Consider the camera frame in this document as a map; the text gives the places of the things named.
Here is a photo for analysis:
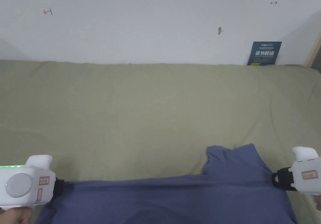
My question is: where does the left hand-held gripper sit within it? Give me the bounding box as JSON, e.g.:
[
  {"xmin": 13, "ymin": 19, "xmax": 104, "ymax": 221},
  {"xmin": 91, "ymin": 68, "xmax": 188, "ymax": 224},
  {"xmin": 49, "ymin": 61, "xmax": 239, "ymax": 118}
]
[{"xmin": 0, "ymin": 155, "xmax": 65, "ymax": 211}]

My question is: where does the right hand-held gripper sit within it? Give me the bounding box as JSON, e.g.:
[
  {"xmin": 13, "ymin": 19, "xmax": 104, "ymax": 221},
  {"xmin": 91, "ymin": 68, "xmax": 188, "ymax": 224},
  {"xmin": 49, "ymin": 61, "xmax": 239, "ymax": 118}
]
[{"xmin": 272, "ymin": 146, "xmax": 321, "ymax": 195}]

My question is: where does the dark blue shirt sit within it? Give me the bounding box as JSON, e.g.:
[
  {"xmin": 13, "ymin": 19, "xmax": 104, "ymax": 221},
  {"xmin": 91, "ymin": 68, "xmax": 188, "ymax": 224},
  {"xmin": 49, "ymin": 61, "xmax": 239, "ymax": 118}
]
[{"xmin": 35, "ymin": 143, "xmax": 299, "ymax": 224}]

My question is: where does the person's left hand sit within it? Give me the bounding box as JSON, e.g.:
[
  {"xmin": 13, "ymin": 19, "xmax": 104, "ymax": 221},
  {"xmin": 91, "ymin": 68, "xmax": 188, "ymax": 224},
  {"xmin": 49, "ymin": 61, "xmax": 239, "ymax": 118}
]
[{"xmin": 0, "ymin": 206, "xmax": 34, "ymax": 224}]

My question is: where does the dark printed sign card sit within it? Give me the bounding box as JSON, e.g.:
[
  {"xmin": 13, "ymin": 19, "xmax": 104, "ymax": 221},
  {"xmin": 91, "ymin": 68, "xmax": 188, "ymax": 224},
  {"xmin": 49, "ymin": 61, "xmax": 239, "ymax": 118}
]
[{"xmin": 247, "ymin": 41, "xmax": 282, "ymax": 66}]

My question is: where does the bed with beige sheet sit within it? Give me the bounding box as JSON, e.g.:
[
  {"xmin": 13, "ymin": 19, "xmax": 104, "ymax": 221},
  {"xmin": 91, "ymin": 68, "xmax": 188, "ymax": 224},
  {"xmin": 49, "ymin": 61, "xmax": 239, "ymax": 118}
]
[{"xmin": 0, "ymin": 60, "xmax": 321, "ymax": 224}]

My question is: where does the pale wooden frame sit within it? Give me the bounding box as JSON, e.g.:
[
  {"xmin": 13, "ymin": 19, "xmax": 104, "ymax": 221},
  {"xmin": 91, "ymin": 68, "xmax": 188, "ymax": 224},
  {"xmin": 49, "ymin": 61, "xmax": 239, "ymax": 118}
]
[{"xmin": 304, "ymin": 31, "xmax": 321, "ymax": 73}]

